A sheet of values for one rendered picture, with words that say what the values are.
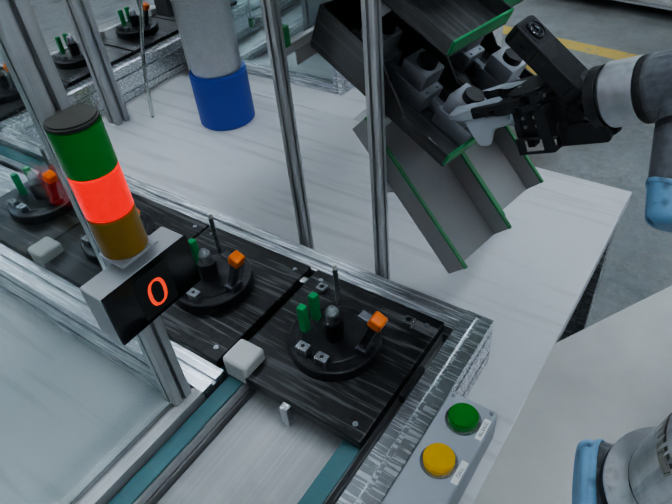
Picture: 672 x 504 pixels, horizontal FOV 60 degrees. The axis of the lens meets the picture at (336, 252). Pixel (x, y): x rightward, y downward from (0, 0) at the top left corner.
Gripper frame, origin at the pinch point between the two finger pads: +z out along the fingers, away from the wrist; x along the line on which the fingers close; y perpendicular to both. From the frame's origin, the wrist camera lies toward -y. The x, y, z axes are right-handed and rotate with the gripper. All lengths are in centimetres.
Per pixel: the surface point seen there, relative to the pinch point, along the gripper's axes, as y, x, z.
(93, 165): -15, -49, 2
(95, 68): -29, -4, 113
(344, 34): -14.9, -6.8, 11.0
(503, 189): 21.7, 15.3, 10.9
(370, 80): -8.3, -9.5, 6.5
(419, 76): -5.8, -2.7, 4.2
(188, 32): -27, 12, 86
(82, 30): -38, -4, 108
